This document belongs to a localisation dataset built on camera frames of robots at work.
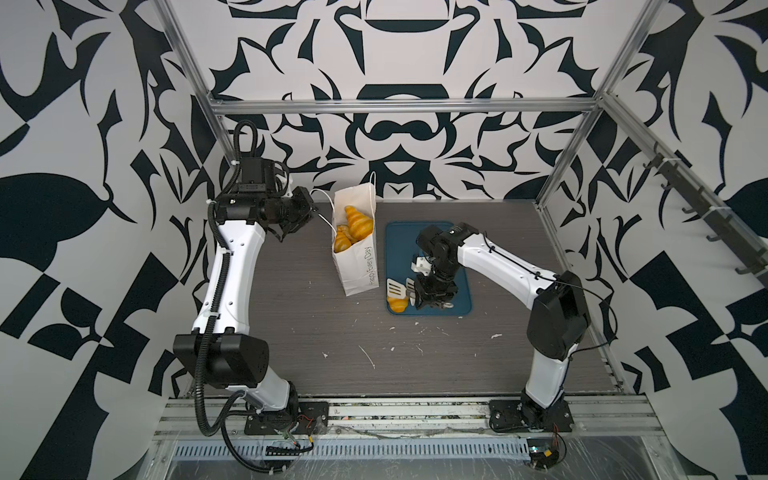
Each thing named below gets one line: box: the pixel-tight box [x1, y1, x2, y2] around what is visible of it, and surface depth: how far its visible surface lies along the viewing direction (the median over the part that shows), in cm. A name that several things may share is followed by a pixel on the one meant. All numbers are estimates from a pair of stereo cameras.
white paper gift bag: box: [332, 172, 379, 297], surface depth 88 cm
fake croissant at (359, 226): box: [344, 205, 373, 243], surface depth 91 cm
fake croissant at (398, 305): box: [387, 296, 409, 313], surface depth 92 cm
